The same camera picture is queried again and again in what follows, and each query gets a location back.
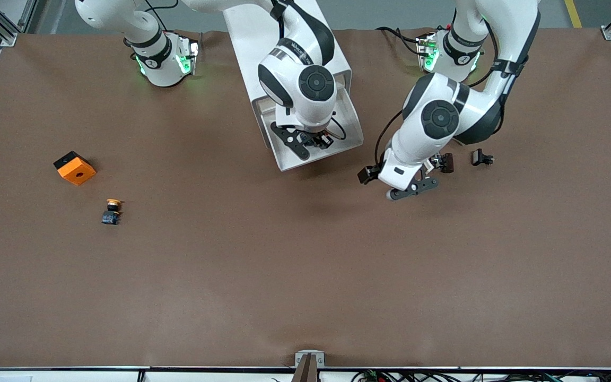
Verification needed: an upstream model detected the yellow mushroom push button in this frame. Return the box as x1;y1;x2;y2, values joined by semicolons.
102;199;123;225

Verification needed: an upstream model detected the black cable bundle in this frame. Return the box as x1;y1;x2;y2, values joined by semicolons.
352;370;611;382

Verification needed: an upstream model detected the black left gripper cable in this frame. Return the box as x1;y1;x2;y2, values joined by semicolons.
374;109;405;166

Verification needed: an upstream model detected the white table edge rail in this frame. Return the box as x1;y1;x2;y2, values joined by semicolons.
0;366;611;382

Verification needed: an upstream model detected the orange box with hole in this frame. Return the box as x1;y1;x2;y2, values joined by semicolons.
54;151;97;186

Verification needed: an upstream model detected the grey metal bracket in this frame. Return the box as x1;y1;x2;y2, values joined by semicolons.
294;350;325;368

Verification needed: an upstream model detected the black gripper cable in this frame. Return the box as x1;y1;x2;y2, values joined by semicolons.
374;109;405;166
329;116;348;142

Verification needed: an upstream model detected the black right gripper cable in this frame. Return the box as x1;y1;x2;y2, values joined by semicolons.
329;116;348;142

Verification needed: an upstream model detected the brown camera post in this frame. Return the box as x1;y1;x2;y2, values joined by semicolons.
292;354;320;382

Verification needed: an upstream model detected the large table cover mat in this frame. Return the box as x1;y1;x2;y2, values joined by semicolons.
0;29;611;369

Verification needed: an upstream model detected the black base cable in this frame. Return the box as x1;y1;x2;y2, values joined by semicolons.
144;0;179;33
376;27;429;57

